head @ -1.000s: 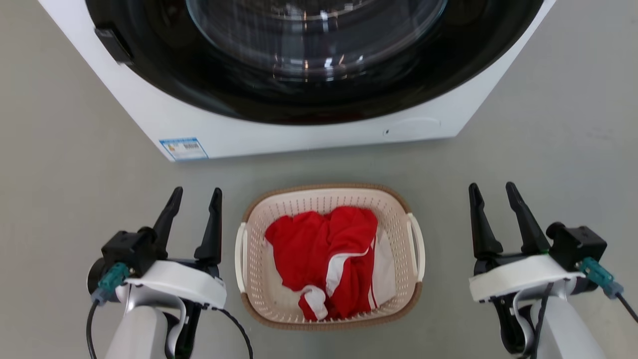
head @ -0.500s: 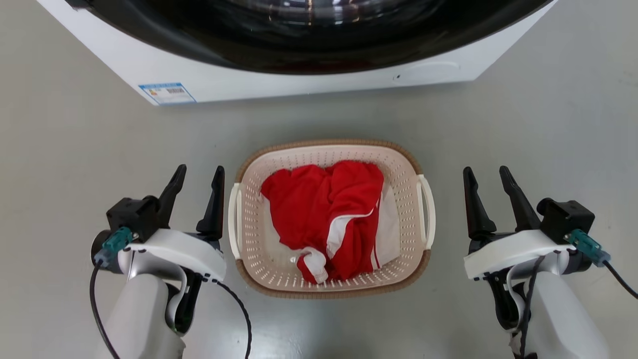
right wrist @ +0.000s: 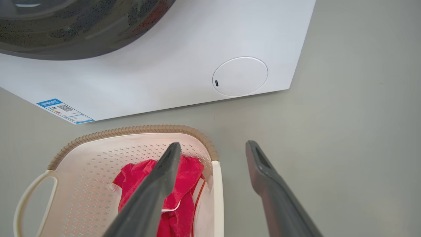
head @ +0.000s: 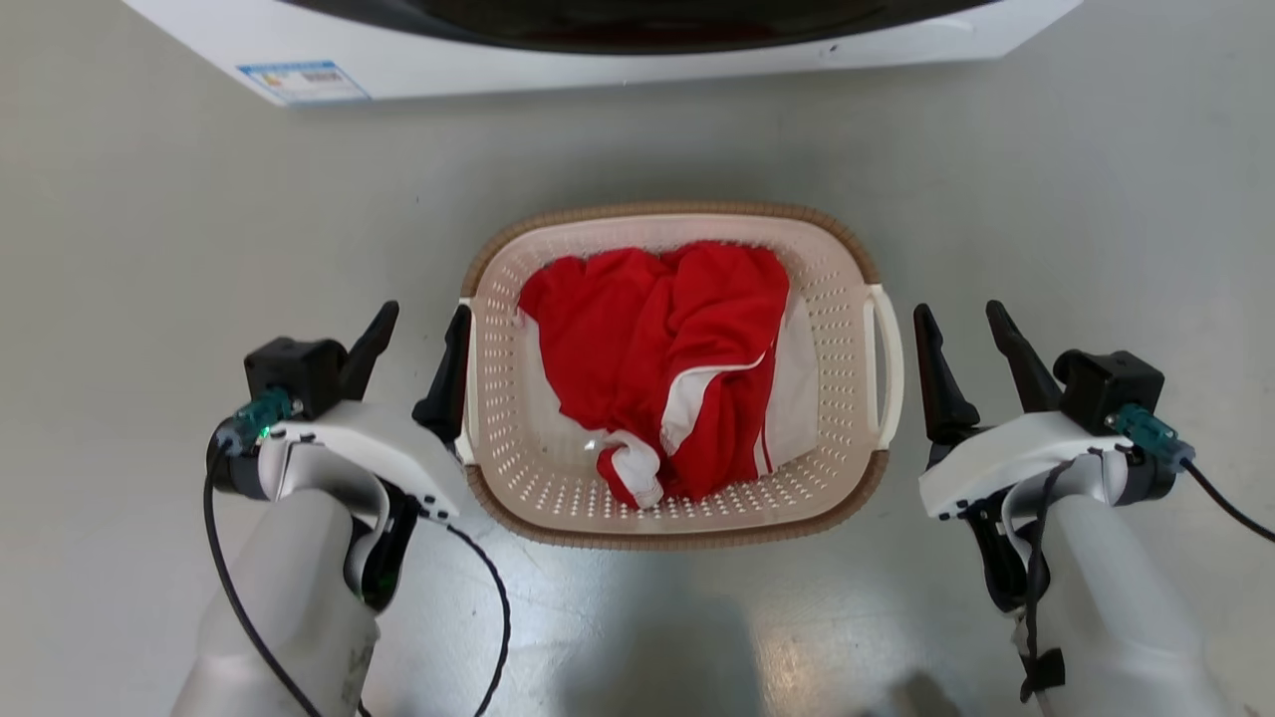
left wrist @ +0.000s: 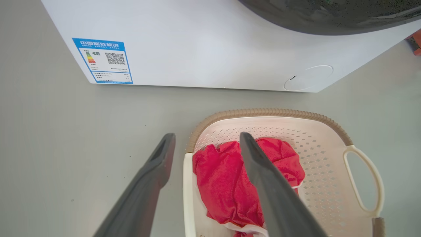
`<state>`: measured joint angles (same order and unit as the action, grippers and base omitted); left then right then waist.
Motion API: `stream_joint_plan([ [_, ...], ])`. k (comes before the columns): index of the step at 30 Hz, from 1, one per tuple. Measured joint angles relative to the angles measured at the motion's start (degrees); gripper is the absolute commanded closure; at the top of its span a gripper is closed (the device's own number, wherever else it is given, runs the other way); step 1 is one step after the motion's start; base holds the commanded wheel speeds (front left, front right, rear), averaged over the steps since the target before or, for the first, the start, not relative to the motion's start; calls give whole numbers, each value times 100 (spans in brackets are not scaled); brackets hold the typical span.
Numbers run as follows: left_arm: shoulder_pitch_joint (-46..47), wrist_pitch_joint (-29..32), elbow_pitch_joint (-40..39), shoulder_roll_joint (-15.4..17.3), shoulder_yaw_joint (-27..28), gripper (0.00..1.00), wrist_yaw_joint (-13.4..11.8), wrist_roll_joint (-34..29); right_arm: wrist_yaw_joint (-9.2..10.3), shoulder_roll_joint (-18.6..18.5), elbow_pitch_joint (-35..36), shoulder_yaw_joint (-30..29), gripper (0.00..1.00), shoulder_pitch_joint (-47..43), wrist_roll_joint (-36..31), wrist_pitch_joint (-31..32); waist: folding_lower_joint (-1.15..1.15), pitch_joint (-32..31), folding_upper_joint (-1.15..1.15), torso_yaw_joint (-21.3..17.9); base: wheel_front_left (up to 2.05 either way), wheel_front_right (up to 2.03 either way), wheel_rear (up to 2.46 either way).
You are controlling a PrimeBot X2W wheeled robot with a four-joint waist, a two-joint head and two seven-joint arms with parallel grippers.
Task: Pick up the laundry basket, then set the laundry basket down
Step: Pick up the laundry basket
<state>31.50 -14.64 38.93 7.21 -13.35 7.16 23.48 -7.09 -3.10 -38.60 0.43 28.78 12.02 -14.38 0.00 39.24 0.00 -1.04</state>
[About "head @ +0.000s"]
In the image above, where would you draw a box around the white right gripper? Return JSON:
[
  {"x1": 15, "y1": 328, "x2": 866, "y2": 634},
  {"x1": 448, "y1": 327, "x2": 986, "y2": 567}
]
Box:
[{"x1": 912, "y1": 300, "x2": 1134, "y2": 614}]

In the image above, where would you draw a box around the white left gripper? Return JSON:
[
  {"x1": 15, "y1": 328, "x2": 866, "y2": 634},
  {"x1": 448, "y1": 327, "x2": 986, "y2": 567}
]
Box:
[{"x1": 255, "y1": 301, "x2": 473, "y2": 611}]

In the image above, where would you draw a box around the beige perforated laundry basket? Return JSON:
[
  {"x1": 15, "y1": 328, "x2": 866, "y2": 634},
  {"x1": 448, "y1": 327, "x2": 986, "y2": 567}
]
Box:
[{"x1": 458, "y1": 202, "x2": 906, "y2": 552}]

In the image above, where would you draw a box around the red garment with white stripes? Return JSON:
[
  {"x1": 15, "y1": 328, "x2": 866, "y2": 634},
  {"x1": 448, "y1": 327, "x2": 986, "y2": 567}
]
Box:
[{"x1": 517, "y1": 241, "x2": 792, "y2": 510}]

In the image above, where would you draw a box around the blue energy label sticker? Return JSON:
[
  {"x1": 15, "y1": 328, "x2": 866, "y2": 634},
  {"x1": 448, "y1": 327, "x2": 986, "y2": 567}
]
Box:
[{"x1": 237, "y1": 61, "x2": 372, "y2": 107}]

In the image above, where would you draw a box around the white washing machine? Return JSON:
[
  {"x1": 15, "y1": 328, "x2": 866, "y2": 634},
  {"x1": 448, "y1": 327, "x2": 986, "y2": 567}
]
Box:
[{"x1": 125, "y1": 0, "x2": 1085, "y2": 108}]

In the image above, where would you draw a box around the dark glass washing machine door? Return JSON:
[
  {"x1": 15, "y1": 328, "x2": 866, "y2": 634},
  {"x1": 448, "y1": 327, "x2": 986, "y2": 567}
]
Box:
[{"x1": 279, "y1": 0, "x2": 997, "y2": 57}]

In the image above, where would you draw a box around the green left cable connector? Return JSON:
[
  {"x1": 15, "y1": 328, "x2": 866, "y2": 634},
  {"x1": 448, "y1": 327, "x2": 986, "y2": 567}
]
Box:
[{"x1": 231, "y1": 387, "x2": 297, "y2": 446}]

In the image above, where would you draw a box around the green cable connector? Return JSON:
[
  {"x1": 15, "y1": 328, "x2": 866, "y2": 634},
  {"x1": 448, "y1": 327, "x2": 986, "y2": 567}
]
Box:
[
  {"x1": 231, "y1": 387, "x2": 297, "y2": 446},
  {"x1": 1106, "y1": 402, "x2": 1196, "y2": 471}
]

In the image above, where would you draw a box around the green right cable connector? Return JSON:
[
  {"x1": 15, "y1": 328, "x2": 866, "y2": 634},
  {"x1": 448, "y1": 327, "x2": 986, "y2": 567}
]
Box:
[{"x1": 1106, "y1": 402, "x2": 1196, "y2": 471}]

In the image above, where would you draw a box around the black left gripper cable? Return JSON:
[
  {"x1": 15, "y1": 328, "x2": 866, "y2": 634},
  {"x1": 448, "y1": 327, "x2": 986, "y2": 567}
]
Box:
[{"x1": 443, "y1": 520, "x2": 513, "y2": 717}]

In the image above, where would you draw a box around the black left camera cable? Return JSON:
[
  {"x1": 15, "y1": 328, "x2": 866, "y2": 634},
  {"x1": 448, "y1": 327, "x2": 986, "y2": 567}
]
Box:
[{"x1": 203, "y1": 438, "x2": 328, "y2": 717}]

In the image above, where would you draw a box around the black camera cable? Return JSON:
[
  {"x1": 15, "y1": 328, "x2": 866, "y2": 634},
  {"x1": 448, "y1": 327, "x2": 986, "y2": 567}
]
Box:
[
  {"x1": 1181, "y1": 458, "x2": 1275, "y2": 546},
  {"x1": 203, "y1": 438, "x2": 328, "y2": 717}
]

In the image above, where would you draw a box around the black right camera cable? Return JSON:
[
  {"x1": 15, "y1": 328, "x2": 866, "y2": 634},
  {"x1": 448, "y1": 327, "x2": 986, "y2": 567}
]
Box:
[{"x1": 1181, "y1": 458, "x2": 1275, "y2": 546}]

